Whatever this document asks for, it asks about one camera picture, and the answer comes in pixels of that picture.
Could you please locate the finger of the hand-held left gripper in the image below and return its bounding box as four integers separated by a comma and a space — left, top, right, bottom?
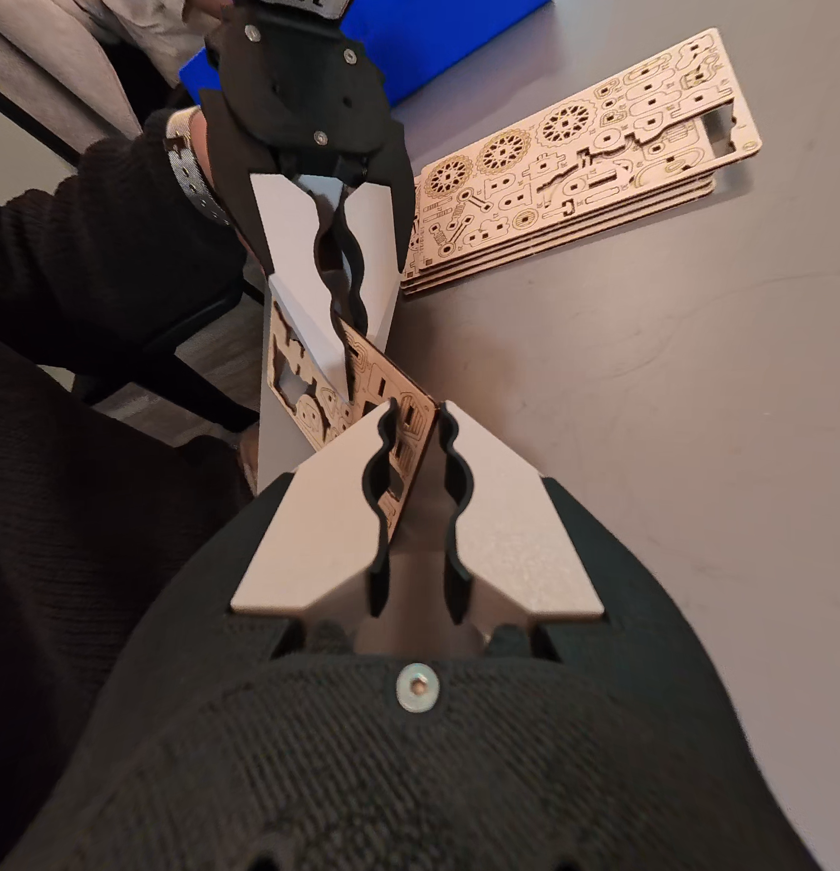
326, 185, 402, 355
250, 173, 358, 404

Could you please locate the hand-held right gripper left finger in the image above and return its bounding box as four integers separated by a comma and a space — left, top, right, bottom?
231, 398, 402, 620

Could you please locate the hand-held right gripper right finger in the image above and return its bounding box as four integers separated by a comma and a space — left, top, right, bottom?
437, 401, 606, 626

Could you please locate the wooden puzzle sheet with cutouts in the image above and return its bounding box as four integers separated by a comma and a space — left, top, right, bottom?
266, 293, 440, 545

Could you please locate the person's left forearm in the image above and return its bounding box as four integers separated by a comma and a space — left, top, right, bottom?
0, 109, 257, 358

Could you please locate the grey desk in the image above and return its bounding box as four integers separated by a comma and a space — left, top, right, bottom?
256, 0, 840, 871

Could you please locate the person's left hand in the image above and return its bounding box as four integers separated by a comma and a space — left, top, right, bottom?
187, 108, 242, 238

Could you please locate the blue box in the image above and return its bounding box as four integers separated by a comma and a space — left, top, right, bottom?
178, 0, 553, 110

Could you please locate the stack of wooden puzzle sheets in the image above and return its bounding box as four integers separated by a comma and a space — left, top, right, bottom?
401, 146, 762, 298

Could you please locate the person's black clothing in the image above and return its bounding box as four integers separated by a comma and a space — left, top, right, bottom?
0, 333, 260, 871

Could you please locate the stack of wooden gear sheets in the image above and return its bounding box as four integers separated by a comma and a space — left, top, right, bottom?
403, 27, 762, 276

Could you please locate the grey upholstered chair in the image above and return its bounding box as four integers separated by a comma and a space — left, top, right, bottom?
0, 0, 145, 164

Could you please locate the patterned grey wrist strap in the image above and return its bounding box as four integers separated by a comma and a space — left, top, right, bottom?
163, 105, 231, 227

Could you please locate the black chair frame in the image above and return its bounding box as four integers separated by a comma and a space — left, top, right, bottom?
73, 279, 260, 434

